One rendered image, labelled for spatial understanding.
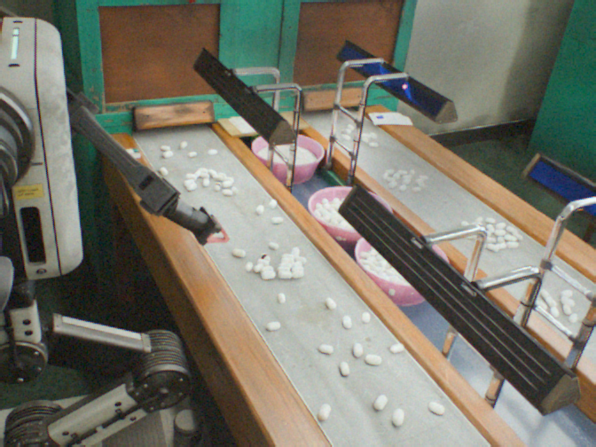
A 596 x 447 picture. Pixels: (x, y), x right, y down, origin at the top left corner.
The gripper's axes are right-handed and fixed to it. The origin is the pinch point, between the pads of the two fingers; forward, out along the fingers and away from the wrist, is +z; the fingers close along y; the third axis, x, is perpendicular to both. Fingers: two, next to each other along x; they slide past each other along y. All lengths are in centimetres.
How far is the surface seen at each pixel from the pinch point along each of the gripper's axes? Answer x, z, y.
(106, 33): -17, -27, 86
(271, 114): -32.6, -4.6, 13.4
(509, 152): -114, 259, 150
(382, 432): 1, 13, -63
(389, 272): -20.3, 37.2, -18.6
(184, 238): 9.1, -1.5, 12.6
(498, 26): -165, 192, 171
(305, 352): 3.7, 10.0, -37.4
